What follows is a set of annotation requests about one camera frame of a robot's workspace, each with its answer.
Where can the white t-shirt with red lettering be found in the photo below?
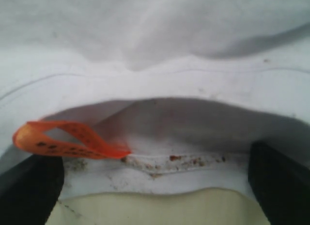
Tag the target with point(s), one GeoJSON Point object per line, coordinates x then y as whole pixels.
{"type": "Point", "coordinates": [188, 85]}

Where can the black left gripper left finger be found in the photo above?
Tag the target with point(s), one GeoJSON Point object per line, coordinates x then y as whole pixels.
{"type": "Point", "coordinates": [29, 190]}

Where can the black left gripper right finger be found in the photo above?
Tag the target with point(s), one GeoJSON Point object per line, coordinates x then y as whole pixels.
{"type": "Point", "coordinates": [280, 185]}

